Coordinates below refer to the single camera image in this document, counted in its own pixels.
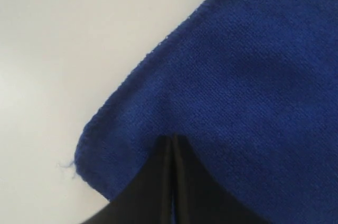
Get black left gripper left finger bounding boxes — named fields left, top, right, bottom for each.
left=85, top=136, right=172, bottom=224

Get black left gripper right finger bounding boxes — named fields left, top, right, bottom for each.
left=172, top=135, right=264, bottom=223

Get blue microfibre towel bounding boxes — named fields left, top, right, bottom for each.
left=74, top=0, right=337, bottom=223

